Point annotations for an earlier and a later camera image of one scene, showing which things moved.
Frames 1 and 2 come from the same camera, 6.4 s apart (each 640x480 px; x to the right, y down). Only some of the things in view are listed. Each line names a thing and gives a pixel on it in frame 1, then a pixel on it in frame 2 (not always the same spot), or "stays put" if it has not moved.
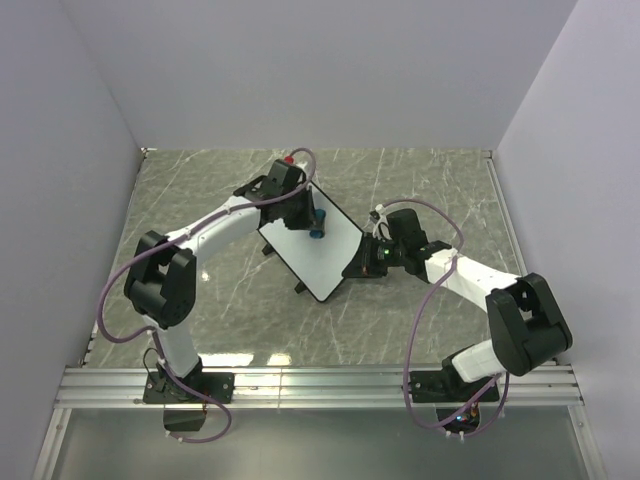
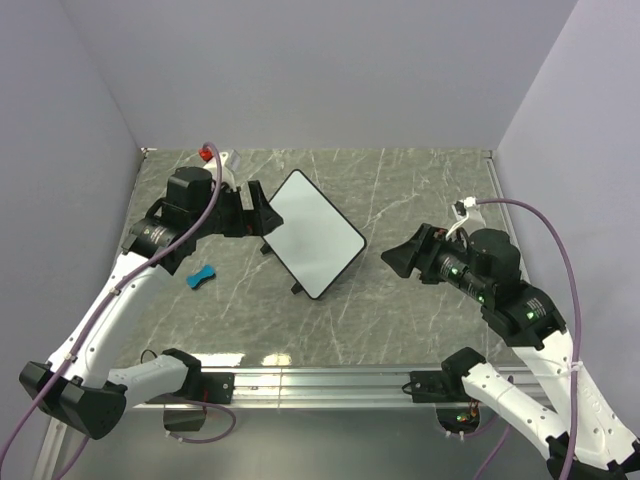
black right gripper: x=362 y=266 to x=419 y=251
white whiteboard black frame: x=318 y=263 stays put
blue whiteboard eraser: x=320 y=214 to x=206 y=273
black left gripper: x=308 y=220 to x=259 y=221
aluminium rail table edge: x=312 y=388 stays put
